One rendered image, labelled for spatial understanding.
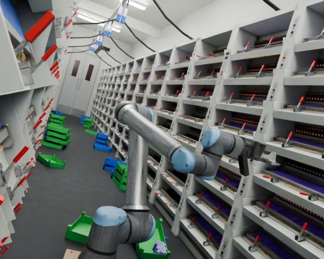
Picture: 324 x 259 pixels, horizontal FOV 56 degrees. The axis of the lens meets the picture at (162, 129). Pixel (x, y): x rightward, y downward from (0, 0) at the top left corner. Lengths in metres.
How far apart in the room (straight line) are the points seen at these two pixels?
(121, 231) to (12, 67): 1.39
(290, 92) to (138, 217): 1.12
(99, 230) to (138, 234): 0.21
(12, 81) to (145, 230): 1.49
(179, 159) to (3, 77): 1.08
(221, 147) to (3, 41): 1.20
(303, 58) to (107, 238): 1.46
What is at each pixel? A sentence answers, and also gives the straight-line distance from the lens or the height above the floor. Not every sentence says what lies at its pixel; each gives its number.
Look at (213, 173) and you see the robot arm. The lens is 1.34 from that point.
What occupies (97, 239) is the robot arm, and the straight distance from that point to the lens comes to 1.51.
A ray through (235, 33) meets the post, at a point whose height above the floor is 1.69.
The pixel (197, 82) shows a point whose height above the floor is 1.30.
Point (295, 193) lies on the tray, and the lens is 1.64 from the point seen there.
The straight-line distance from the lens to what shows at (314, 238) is 1.62.
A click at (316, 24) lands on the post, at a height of 1.67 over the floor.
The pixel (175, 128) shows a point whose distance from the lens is 3.11.
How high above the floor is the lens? 0.91
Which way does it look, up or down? 3 degrees down
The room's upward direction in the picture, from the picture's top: 17 degrees clockwise
